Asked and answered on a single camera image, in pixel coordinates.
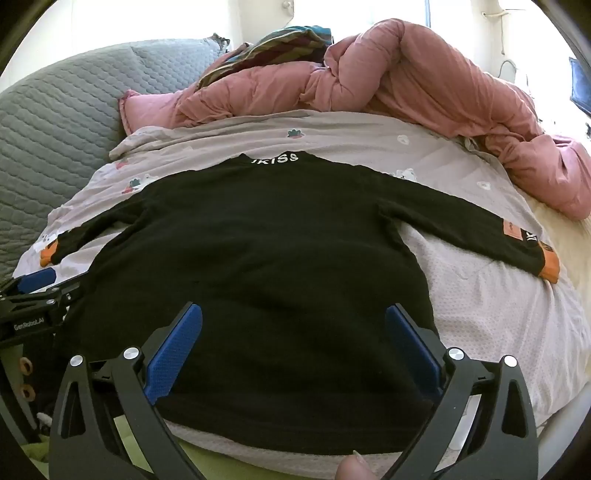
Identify printed pale bed sheet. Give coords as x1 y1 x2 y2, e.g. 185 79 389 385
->
14 110 591 467

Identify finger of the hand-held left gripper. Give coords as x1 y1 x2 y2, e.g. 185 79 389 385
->
44 272 90 309
0 267 58 301

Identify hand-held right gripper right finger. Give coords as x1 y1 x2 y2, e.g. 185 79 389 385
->
385 303 539 480

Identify grey quilted headboard cushion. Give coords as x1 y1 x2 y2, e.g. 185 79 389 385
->
0 36 232 278

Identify black knit sweater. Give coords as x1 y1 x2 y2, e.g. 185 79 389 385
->
41 151 560 455

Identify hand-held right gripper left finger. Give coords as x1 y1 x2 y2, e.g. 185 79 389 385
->
50 302 208 480

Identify pink duvet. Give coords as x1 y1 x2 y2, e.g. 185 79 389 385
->
119 17 591 221

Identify person's right hand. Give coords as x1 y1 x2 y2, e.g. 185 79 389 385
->
335 450 384 480

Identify dark blue object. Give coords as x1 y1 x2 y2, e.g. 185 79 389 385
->
569 58 591 116

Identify dark green patterned pillow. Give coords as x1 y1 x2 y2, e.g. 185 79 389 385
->
198 25 333 88

